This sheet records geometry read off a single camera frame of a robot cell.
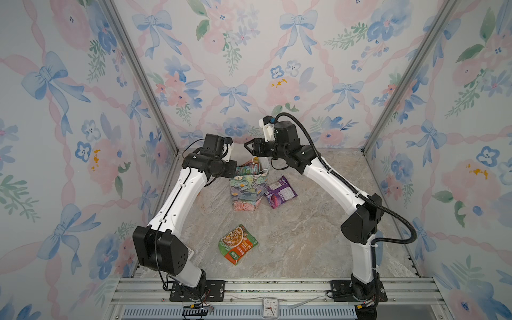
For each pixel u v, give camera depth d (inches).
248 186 32.1
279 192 38.9
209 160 21.5
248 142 29.0
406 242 18.0
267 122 27.1
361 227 22.3
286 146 23.9
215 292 29.0
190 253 32.1
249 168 34.7
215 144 23.8
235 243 33.3
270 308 27.1
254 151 27.7
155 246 16.0
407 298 28.9
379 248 32.2
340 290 29.0
